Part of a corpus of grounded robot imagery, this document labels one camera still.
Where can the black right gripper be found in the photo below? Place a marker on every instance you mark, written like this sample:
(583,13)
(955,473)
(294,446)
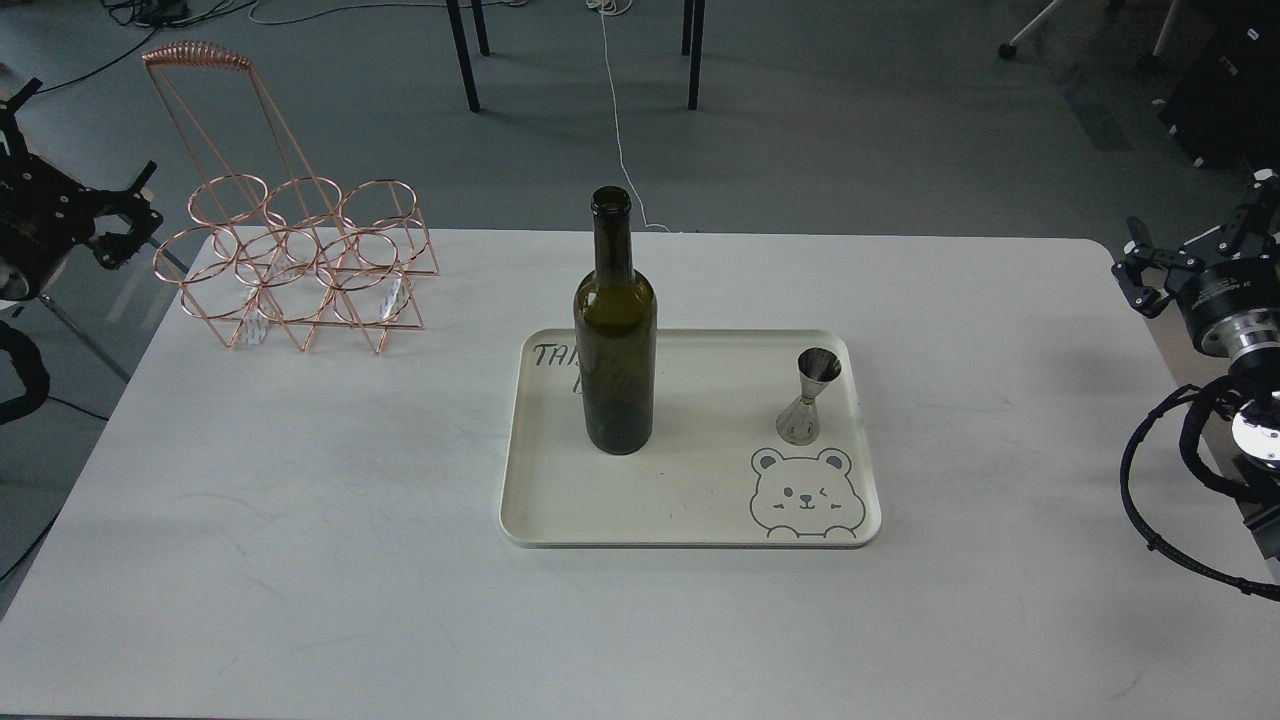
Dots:
(1224,282)

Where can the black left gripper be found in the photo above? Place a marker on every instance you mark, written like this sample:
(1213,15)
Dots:
(44,214)

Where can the steel double jigger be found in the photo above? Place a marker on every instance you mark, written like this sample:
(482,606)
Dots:
(799,423)

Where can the dark green wine bottle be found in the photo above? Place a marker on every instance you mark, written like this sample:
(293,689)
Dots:
(615,317)

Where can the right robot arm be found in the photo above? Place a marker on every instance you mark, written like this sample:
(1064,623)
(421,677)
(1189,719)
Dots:
(1248,394)

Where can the black equipment case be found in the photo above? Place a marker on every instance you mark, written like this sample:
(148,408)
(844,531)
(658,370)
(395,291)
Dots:
(1226,107)

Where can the cream bear serving tray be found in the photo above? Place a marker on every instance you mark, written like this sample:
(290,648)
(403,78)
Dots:
(715,473)

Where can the copper wire bottle rack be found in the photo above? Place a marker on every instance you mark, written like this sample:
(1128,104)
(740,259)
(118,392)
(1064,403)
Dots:
(301,253)

